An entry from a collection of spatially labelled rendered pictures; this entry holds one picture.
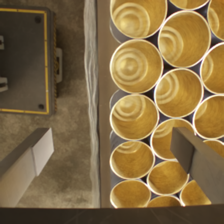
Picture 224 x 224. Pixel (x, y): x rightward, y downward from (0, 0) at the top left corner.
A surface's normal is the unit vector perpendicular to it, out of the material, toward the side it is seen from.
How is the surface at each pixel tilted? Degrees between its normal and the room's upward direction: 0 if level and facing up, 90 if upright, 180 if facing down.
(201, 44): 90
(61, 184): 0
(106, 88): 2
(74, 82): 0
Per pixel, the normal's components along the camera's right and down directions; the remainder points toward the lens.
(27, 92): 0.02, 0.32
